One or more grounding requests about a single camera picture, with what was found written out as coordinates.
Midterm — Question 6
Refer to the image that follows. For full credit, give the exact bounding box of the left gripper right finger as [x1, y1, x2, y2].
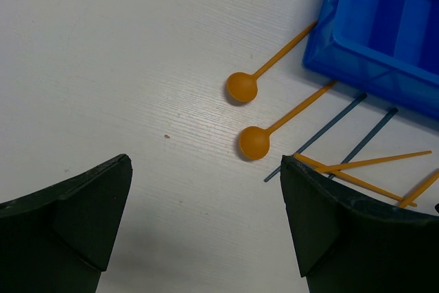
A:
[281, 156, 438, 292]

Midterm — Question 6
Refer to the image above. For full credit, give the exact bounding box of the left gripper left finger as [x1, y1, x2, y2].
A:
[1, 154, 132, 292]

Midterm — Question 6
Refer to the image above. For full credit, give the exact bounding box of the orange plastic knife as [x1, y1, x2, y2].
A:
[397, 169, 438, 209]

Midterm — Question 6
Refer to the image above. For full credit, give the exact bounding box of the orange chopstick upper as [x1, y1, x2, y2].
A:
[315, 150, 432, 173]

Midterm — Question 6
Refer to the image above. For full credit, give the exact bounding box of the orange chopstick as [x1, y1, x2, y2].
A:
[294, 153, 403, 201]
[315, 150, 432, 173]

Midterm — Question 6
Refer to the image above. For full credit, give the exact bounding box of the orange chopstick lower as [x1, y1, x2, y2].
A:
[294, 153, 403, 201]

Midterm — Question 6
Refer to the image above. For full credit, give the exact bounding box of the dark blue chopstick right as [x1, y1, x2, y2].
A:
[341, 108, 399, 164]

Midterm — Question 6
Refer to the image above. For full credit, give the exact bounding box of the dark blue chopstick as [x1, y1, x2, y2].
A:
[263, 93, 368, 183]
[341, 108, 399, 164]

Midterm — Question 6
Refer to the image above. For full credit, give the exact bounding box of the orange spoon lower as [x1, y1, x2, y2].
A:
[238, 80, 337, 161]

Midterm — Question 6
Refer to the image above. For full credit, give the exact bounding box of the orange spoon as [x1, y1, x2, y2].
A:
[238, 80, 337, 161]
[226, 21, 318, 104]

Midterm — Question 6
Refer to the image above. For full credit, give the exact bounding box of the dark blue chopstick left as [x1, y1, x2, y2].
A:
[263, 93, 368, 183]

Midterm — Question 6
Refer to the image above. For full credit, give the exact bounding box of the orange spoon upper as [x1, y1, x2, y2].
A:
[226, 21, 318, 104]

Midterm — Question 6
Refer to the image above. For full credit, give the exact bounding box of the blue divided plastic tray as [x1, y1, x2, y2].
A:
[302, 0, 438, 118]

